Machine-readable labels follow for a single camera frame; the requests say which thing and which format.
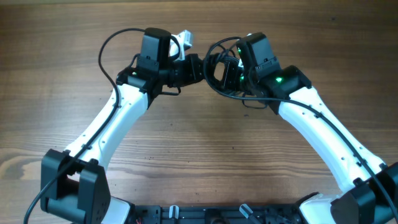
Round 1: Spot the black cable bundle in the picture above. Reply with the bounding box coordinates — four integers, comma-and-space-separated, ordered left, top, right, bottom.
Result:
203, 43, 240, 94

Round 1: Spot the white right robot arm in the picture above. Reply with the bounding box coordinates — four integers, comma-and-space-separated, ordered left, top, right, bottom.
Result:
225, 32, 397, 223

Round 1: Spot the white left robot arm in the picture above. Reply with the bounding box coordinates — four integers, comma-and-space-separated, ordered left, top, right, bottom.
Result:
35, 27, 203, 223

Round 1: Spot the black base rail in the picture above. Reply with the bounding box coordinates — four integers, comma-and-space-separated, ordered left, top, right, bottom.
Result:
128, 203, 306, 224

